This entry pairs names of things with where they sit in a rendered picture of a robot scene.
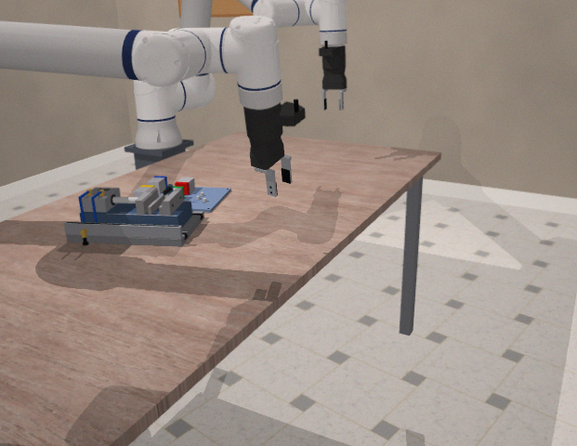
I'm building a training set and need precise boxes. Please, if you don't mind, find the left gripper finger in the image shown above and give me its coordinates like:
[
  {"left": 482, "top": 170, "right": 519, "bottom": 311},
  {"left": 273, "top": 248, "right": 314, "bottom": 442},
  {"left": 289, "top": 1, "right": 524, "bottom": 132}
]
[
  {"left": 339, "top": 88, "right": 347, "bottom": 111},
  {"left": 321, "top": 89, "right": 328, "bottom": 110}
]

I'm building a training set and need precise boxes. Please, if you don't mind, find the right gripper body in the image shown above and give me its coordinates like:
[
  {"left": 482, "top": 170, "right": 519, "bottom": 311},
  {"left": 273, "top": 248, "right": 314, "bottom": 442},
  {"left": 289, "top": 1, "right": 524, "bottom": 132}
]
[{"left": 238, "top": 83, "right": 306, "bottom": 170}]

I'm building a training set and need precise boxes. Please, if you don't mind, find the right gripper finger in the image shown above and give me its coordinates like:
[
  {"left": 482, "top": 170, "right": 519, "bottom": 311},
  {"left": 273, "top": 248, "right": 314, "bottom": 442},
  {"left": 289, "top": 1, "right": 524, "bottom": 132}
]
[
  {"left": 254, "top": 167, "right": 278, "bottom": 197},
  {"left": 281, "top": 154, "right": 292, "bottom": 184}
]

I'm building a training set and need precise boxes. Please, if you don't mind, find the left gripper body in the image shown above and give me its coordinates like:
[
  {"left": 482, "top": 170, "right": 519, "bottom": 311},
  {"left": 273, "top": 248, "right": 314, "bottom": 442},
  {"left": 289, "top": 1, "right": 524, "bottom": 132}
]
[{"left": 319, "top": 32, "right": 348, "bottom": 89}]

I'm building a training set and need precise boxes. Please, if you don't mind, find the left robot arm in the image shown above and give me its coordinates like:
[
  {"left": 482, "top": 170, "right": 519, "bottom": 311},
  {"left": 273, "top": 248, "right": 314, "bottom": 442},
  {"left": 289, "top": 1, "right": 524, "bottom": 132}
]
[{"left": 134, "top": 0, "right": 347, "bottom": 150}]

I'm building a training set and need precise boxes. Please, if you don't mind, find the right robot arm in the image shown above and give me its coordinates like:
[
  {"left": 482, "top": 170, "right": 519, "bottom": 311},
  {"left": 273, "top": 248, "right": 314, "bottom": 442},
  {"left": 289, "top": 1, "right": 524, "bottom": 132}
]
[{"left": 0, "top": 16, "right": 282, "bottom": 92}]

